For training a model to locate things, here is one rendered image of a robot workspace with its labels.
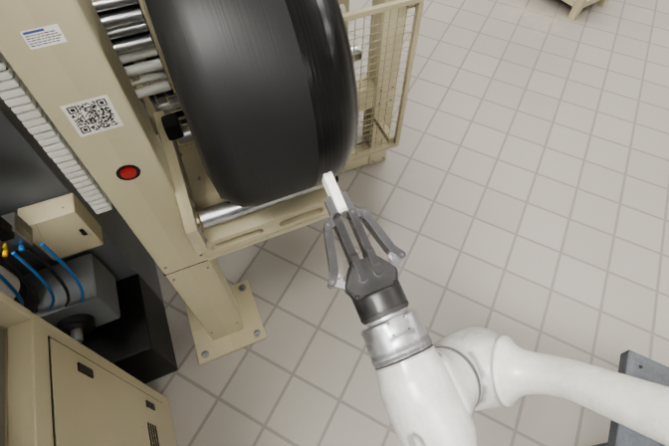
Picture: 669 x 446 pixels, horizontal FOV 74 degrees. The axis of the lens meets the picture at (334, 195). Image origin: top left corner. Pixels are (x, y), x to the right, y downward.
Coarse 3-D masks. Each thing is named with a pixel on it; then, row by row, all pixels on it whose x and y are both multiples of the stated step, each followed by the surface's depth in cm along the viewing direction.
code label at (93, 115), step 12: (72, 108) 74; (84, 108) 75; (96, 108) 76; (108, 108) 77; (72, 120) 76; (84, 120) 77; (96, 120) 78; (108, 120) 79; (120, 120) 80; (84, 132) 79; (96, 132) 80
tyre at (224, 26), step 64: (192, 0) 64; (256, 0) 65; (320, 0) 68; (192, 64) 65; (256, 64) 66; (320, 64) 69; (192, 128) 72; (256, 128) 70; (320, 128) 74; (256, 192) 81
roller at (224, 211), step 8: (336, 176) 108; (304, 192) 107; (280, 200) 106; (208, 208) 102; (216, 208) 102; (224, 208) 102; (232, 208) 102; (240, 208) 103; (248, 208) 103; (256, 208) 104; (200, 216) 101; (208, 216) 101; (216, 216) 101; (224, 216) 102; (232, 216) 103; (200, 224) 101; (208, 224) 102
